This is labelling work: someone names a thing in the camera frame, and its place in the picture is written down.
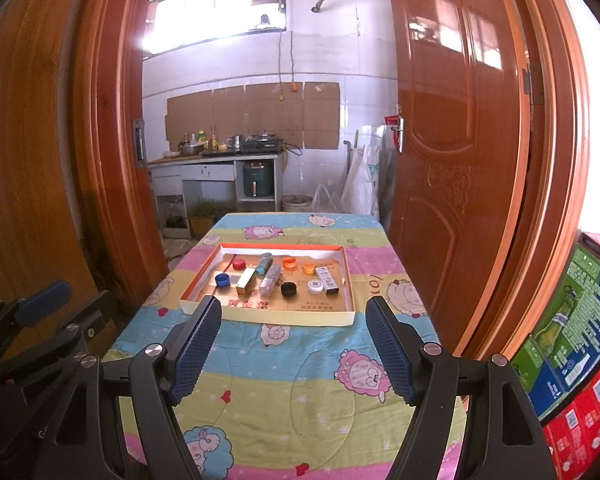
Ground white woven sack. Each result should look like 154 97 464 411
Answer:
341 127 388 218

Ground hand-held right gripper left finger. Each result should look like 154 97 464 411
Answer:
47 295 224 480

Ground plain wooden door leaf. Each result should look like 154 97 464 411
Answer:
0 0 126 346

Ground clear floral lip gloss tube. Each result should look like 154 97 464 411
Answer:
259 265 282 297

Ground black gas stove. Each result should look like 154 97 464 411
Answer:
240 134 286 155

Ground white bucket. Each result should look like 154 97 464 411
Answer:
281 195 315 212

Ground metal latch plate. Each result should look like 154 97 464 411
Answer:
132 119 147 170

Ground cardboard wall sheet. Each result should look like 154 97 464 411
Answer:
165 81 342 151

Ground window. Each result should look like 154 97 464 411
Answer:
142 0 287 56

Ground small gold box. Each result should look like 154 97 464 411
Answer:
236 267 257 297

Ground plant crate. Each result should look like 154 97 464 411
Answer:
187 200 236 238

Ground door hinge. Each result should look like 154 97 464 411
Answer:
523 64 545 106

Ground shallow cardboard box tray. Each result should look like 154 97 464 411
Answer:
179 243 357 327

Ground green air fryer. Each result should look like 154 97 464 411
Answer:
243 161 275 198

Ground green printed carton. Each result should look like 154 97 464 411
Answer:
510 242 600 421

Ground clear plastic bag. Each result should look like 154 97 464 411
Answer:
311 184 343 213

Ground red printed carton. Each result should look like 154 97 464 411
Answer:
542 360 600 480

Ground grey kitchen counter desk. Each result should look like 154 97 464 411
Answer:
147 150 286 241

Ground printed cartoon sheep blanket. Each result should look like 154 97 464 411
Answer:
102 211 468 480

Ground wooden door frame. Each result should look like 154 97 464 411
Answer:
70 0 593 361

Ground carved wooden door leaf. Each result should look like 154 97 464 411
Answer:
382 0 536 356

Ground white cartoon lighter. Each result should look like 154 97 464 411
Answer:
315 267 340 296

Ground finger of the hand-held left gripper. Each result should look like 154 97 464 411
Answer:
0 290 118 381
0 280 73 352

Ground metal pole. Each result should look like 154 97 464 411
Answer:
342 132 361 196

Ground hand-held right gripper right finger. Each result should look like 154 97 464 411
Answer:
365 295 556 480

